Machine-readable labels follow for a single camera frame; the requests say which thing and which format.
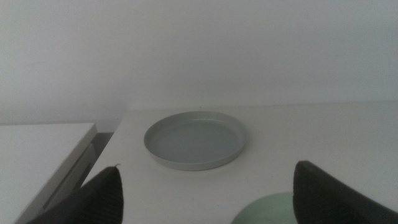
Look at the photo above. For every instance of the green shallow bowl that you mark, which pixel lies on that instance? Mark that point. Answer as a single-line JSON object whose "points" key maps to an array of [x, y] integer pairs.
{"points": [[267, 211]]}

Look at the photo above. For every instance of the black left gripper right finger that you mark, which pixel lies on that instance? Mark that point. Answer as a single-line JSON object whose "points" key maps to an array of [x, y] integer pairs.
{"points": [[323, 202]]}

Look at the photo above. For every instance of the grey shallow bowl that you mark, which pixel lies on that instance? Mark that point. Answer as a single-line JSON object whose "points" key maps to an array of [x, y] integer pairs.
{"points": [[196, 143]]}

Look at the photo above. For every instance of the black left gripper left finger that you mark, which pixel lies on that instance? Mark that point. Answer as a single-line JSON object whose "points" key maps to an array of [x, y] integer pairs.
{"points": [[99, 199]]}

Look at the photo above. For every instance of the white side table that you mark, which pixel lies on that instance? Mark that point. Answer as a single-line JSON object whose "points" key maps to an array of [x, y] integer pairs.
{"points": [[34, 155]]}

